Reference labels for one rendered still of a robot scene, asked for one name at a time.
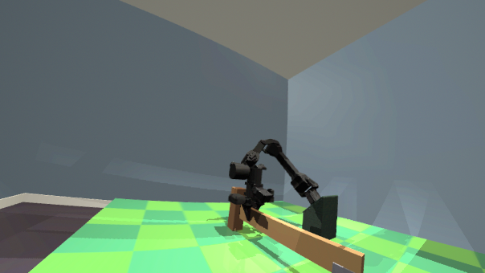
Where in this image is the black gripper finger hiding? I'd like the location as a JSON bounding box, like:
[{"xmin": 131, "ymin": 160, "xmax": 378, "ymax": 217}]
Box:
[
  {"xmin": 251, "ymin": 201, "xmax": 265, "ymax": 210},
  {"xmin": 242, "ymin": 204, "xmax": 253, "ymax": 221}
]

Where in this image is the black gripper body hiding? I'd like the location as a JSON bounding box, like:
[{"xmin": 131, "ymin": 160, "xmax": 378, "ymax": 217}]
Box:
[{"xmin": 229, "ymin": 180, "xmax": 262, "ymax": 205}]

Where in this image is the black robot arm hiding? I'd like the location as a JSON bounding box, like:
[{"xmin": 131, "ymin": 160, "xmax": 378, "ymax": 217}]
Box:
[{"xmin": 229, "ymin": 139, "xmax": 321, "ymax": 204}]

